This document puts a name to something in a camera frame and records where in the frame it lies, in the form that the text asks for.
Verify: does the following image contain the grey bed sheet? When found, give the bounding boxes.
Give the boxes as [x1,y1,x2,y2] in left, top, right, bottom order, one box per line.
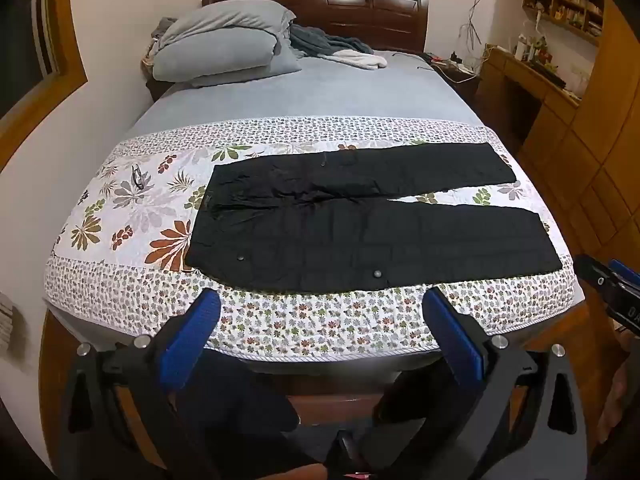
[131,50,483,133]

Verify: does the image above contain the floral quilt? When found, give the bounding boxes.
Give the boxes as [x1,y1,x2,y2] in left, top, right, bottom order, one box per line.
[44,115,586,361]

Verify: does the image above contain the dark wooden headboard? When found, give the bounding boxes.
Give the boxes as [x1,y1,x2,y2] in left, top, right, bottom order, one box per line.
[201,0,431,53]

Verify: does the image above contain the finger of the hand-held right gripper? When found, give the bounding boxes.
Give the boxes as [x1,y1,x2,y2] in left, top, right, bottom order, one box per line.
[572,254,640,293]

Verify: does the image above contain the wooden bed frame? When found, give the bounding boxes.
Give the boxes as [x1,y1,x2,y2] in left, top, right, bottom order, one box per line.
[39,305,601,441]

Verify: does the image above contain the black pants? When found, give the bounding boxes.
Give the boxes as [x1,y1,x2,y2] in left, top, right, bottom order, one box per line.
[184,141,563,295]

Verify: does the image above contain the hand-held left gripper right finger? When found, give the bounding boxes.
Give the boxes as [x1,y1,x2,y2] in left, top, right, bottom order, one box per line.
[360,286,588,480]

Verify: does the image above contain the grey pillow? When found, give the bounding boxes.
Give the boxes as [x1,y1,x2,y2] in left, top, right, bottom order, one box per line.
[152,27,283,83]
[190,52,303,88]

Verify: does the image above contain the dark grey blanket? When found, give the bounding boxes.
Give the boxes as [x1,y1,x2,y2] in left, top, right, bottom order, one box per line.
[287,22,373,58]

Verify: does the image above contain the wooden wall shelf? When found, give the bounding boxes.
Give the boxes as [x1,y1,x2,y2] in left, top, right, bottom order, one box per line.
[522,0,606,48]

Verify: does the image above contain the wooden window frame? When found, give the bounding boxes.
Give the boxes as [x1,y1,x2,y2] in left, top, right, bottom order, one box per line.
[0,0,89,171]

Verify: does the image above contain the white cloth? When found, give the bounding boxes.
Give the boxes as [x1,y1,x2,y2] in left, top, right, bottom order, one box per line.
[327,49,388,70]

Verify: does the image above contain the wooden desk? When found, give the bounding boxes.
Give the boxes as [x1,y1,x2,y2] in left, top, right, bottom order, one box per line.
[479,45,583,161]

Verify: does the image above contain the dark nightstand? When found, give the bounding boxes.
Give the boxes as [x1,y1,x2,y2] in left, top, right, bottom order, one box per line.
[425,51,482,102]

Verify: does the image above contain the white power strip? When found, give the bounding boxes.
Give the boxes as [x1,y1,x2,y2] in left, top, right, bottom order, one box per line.
[431,56,477,74]

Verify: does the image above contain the hanging wall cables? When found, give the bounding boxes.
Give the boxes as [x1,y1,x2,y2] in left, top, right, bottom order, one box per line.
[462,0,490,47]

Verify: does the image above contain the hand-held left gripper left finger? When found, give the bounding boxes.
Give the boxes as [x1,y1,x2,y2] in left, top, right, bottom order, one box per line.
[57,287,223,480]

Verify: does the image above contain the folded grey duvet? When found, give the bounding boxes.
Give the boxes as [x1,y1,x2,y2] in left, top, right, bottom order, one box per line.
[157,0,296,53]

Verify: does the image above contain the wooden cabinet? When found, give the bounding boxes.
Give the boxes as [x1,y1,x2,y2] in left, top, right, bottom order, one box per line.
[517,0,640,273]

